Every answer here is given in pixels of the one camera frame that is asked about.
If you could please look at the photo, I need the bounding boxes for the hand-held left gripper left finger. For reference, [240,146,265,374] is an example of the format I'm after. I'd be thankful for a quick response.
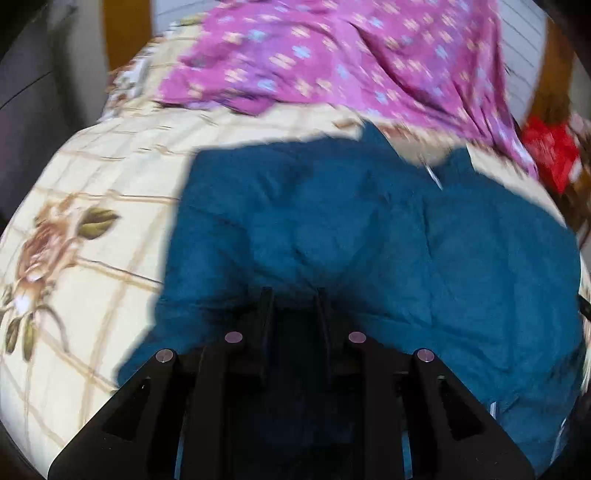
[48,286,274,480]

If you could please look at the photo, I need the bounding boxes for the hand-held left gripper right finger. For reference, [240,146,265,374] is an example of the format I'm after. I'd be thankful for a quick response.
[314,286,536,480]

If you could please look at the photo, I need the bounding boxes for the teal quilted down jacket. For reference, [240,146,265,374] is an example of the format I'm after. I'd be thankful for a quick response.
[117,122,588,480]

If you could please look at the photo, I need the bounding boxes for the floral checked bed sheet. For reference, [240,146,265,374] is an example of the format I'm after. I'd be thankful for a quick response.
[0,18,570,462]

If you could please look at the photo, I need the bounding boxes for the red shopping bag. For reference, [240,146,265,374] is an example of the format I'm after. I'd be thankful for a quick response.
[521,115,581,195]

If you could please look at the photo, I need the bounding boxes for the purple floral sheet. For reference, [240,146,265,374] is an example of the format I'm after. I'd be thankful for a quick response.
[157,0,540,180]

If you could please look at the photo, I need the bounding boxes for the grey refrigerator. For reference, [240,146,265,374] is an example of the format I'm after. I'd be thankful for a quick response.
[0,0,112,222]

